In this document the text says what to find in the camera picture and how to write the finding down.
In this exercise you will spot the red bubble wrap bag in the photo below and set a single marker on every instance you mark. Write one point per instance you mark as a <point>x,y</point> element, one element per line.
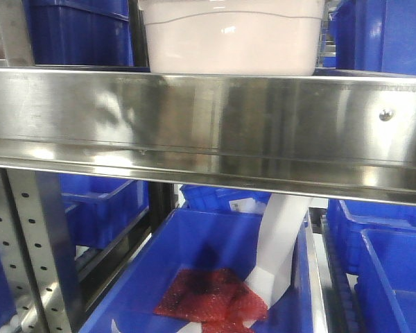
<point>218,300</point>

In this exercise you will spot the blue bin upper left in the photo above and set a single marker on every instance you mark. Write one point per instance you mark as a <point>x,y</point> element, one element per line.
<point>80,32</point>

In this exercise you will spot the white plastic bin body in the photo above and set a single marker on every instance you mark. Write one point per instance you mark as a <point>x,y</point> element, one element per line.
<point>233,37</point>

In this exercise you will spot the blue bin far right rear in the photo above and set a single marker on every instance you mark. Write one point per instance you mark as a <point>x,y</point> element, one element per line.
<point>347,218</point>

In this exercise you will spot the large blue bin below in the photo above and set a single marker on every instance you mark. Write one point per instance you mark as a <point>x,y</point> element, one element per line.
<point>201,240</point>

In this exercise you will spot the blue bin lower left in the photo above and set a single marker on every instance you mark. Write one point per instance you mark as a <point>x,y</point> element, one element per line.
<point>99,208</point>

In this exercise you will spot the blue bin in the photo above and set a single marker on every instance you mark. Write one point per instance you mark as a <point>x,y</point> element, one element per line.
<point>99,208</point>
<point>386,284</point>
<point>80,32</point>
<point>375,36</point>
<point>347,218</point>

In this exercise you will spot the shelf rail screw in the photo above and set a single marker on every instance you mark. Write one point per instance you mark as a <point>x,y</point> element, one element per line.
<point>386,114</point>

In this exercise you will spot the blue bin lower right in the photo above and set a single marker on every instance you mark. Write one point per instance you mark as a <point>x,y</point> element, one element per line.
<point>386,284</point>

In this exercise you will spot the white foam sheet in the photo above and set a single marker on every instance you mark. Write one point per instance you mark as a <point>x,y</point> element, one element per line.
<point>280,225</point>

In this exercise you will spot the blue bin upper right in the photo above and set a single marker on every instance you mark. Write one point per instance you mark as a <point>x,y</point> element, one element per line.
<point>375,36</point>

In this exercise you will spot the stainless steel shelf rail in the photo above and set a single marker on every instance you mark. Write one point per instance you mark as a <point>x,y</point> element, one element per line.
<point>316,135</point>

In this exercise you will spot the perforated steel shelf upright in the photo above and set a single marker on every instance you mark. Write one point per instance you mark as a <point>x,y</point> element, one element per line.
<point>36,252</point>

